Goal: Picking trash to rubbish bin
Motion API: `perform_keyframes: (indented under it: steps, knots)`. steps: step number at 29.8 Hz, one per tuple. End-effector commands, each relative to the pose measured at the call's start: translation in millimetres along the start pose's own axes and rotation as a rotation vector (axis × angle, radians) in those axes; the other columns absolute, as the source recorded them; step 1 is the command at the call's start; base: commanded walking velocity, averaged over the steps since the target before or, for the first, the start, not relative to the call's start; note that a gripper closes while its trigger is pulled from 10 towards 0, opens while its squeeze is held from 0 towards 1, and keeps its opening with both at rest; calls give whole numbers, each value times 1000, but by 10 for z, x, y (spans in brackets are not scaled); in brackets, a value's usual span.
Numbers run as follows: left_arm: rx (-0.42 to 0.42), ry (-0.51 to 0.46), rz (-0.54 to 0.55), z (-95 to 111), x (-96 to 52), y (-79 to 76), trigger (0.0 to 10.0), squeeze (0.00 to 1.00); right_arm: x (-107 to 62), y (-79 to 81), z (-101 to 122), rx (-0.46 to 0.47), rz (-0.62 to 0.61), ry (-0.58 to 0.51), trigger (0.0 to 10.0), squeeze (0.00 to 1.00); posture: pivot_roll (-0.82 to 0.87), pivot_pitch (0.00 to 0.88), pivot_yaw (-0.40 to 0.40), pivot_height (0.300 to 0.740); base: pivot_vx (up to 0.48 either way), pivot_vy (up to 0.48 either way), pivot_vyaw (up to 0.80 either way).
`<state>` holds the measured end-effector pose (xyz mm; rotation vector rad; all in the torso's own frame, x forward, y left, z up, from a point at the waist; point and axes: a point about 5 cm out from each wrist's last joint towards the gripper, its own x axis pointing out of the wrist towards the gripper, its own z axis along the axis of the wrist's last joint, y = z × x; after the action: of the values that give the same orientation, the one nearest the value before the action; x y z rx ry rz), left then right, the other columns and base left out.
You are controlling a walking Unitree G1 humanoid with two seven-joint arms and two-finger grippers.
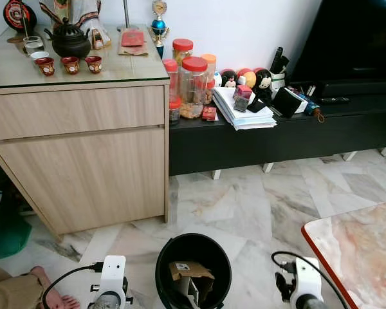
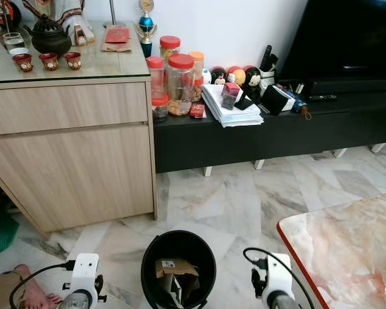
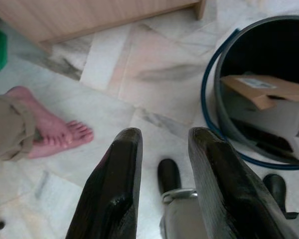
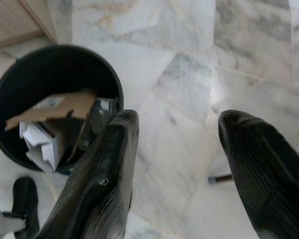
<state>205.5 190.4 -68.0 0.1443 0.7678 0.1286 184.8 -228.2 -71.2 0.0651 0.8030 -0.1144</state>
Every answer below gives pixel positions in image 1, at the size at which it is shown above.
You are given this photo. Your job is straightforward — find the brown cardboard box white label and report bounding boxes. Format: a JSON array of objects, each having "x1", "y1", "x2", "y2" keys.
[{"x1": 169, "y1": 261, "x2": 215, "y2": 303}]

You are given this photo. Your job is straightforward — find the black round rubbish bin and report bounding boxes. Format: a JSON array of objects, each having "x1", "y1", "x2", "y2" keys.
[{"x1": 156, "y1": 233, "x2": 232, "y2": 309}]

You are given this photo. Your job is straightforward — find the person's bare foot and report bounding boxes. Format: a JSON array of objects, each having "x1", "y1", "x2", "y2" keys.
[{"x1": 31, "y1": 267, "x2": 82, "y2": 309}]

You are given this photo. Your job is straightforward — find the marble table red edge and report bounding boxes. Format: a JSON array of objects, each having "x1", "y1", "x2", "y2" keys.
[{"x1": 301, "y1": 201, "x2": 386, "y2": 309}]

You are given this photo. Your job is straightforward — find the person's leg khaki trousers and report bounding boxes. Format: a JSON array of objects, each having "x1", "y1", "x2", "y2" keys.
[{"x1": 0, "y1": 260, "x2": 46, "y2": 309}]

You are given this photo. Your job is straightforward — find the light wood cabinet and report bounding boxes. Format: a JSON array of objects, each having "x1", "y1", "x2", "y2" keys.
[{"x1": 0, "y1": 26, "x2": 171, "y2": 236}]

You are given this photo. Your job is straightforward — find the green cushion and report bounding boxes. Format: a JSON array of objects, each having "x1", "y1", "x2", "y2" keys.
[{"x1": 0, "y1": 192, "x2": 33, "y2": 259}]

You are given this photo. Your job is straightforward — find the black low TV console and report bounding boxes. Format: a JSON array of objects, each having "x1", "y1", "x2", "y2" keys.
[{"x1": 169, "y1": 90, "x2": 386, "y2": 176}]

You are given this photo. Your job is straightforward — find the stack of white papers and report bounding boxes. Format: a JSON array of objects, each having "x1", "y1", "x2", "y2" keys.
[{"x1": 212, "y1": 86, "x2": 277, "y2": 131}]

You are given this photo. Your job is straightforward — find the small black phone stand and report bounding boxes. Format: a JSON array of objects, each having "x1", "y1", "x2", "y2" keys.
[{"x1": 247, "y1": 97, "x2": 268, "y2": 114}]

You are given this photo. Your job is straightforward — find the black white flat box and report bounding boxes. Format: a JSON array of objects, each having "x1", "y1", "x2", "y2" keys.
[{"x1": 272, "y1": 87, "x2": 303, "y2": 118}]

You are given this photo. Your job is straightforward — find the tiny jar red lid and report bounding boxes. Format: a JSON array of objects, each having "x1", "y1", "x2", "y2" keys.
[{"x1": 169, "y1": 97, "x2": 182, "y2": 123}]

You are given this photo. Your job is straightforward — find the small red box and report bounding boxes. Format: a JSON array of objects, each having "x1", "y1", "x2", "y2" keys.
[{"x1": 201, "y1": 106, "x2": 217, "y2": 122}]

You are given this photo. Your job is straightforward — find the dark red patterned box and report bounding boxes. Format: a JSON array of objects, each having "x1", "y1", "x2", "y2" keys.
[{"x1": 233, "y1": 85, "x2": 253, "y2": 112}]

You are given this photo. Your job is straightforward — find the large black eared mouse toy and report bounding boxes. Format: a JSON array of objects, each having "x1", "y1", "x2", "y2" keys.
[{"x1": 254, "y1": 68, "x2": 274, "y2": 98}]

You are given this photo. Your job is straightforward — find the white cup with remotes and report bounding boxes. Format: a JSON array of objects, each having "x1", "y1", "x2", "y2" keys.
[{"x1": 270, "y1": 46, "x2": 289, "y2": 91}]

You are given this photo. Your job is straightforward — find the orange round toy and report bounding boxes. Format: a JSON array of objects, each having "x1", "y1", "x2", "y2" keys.
[{"x1": 237, "y1": 68, "x2": 257, "y2": 88}]

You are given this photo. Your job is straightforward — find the large clear jar red lid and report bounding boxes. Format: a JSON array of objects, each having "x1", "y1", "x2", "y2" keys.
[{"x1": 180, "y1": 57, "x2": 208, "y2": 118}]

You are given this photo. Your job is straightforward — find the small black eared mouse toy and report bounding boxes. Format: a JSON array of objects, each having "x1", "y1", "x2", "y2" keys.
[{"x1": 221, "y1": 69, "x2": 237, "y2": 88}]

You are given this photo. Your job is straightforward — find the slim clear jar red lid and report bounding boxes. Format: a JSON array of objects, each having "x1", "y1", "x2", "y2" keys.
[{"x1": 163, "y1": 59, "x2": 180, "y2": 100}]

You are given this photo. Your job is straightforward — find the small red tea cup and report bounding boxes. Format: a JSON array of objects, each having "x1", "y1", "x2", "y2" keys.
[
  {"x1": 85, "y1": 55, "x2": 104, "y2": 73},
  {"x1": 61, "y1": 56, "x2": 80, "y2": 75},
  {"x1": 35, "y1": 57, "x2": 55, "y2": 77}
]

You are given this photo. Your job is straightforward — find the clear jar orange lid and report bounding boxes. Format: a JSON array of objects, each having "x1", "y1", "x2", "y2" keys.
[{"x1": 201, "y1": 53, "x2": 217, "y2": 105}]

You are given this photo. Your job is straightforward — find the short snack jar red lid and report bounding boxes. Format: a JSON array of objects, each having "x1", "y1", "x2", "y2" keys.
[{"x1": 172, "y1": 39, "x2": 194, "y2": 65}]

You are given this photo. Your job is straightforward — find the red packet on brown paper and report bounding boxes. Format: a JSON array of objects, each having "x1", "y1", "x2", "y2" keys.
[{"x1": 118, "y1": 27, "x2": 149, "y2": 56}]

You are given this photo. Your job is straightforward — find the black flat television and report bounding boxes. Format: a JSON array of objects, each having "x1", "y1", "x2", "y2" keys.
[{"x1": 286, "y1": 0, "x2": 386, "y2": 97}]

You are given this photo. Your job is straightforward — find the black incense burner pot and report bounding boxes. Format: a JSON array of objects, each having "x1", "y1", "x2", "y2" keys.
[{"x1": 45, "y1": 18, "x2": 92, "y2": 59}]

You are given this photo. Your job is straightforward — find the clear drinking glass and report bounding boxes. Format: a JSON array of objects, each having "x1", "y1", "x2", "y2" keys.
[{"x1": 23, "y1": 35, "x2": 46, "y2": 57}]

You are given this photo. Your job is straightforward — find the gold blue trophy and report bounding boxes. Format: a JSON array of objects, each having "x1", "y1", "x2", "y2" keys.
[{"x1": 149, "y1": 0, "x2": 170, "y2": 59}]

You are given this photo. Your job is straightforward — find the robed altar statue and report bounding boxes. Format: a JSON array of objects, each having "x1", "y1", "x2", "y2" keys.
[{"x1": 39, "y1": 0, "x2": 111, "y2": 50}]

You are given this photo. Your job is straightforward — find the silver lamp pole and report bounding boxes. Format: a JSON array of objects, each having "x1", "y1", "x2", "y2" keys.
[{"x1": 119, "y1": 0, "x2": 140, "y2": 32}]

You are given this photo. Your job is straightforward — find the round red black ornament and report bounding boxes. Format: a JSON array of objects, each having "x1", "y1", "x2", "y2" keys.
[{"x1": 3, "y1": 0, "x2": 37, "y2": 33}]

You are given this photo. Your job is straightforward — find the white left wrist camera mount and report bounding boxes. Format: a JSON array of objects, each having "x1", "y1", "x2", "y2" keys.
[{"x1": 93, "y1": 256, "x2": 128, "y2": 300}]

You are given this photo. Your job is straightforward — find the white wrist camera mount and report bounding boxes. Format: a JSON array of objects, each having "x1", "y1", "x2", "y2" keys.
[
  {"x1": 289, "y1": 257, "x2": 322, "y2": 309},
  {"x1": 93, "y1": 256, "x2": 128, "y2": 300}
]

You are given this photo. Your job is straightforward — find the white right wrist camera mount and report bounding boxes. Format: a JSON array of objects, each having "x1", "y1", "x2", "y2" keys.
[{"x1": 289, "y1": 257, "x2": 322, "y2": 309}]

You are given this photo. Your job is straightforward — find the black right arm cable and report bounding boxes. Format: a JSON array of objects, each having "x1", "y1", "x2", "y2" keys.
[{"x1": 271, "y1": 251, "x2": 349, "y2": 309}]

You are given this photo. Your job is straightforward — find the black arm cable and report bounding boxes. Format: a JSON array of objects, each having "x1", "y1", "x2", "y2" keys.
[
  {"x1": 42, "y1": 262, "x2": 105, "y2": 309},
  {"x1": 271, "y1": 251, "x2": 349, "y2": 309}
]

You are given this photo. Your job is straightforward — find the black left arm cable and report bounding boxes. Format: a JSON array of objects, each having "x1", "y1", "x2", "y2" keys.
[{"x1": 42, "y1": 262, "x2": 105, "y2": 309}]

